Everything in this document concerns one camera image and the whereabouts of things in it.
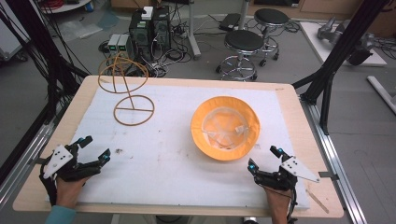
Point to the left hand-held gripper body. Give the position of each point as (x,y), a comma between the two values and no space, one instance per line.
(59,157)

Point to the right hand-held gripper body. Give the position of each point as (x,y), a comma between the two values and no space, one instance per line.
(294,168)

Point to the orange bucket hat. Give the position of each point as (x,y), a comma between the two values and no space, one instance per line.
(199,130)

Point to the person's left hand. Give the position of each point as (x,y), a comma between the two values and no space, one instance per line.
(69,193)

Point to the person's right hand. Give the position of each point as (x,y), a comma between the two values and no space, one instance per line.
(277,203)

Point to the thin wooden stick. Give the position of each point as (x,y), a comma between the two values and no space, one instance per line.
(317,201)

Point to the white foam mat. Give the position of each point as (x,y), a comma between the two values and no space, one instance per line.
(162,174)

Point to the small silver box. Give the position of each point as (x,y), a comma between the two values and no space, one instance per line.
(123,43)
(113,43)

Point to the clear plastic sheet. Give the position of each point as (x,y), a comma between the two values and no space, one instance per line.
(79,29)

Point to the white platform board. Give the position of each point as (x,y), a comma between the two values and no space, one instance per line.
(314,43)

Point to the white tube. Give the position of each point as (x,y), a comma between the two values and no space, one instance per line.
(381,91)

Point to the black round stool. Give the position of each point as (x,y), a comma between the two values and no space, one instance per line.
(243,40)
(271,16)

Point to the black computer tower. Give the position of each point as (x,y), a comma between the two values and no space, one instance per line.
(162,29)
(140,37)

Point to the round white table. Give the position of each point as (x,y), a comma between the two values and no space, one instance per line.
(65,6)

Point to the flat black case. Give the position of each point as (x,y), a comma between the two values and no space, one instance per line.
(229,21)

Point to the white box device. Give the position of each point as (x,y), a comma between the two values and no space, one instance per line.
(147,13)

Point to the aluminium side rail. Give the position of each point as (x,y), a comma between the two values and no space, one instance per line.
(330,146)
(25,155)

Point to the small metal bracket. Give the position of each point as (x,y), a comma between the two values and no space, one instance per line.
(328,175)

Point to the grey metal stand post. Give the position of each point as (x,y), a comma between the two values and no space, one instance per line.
(193,34)

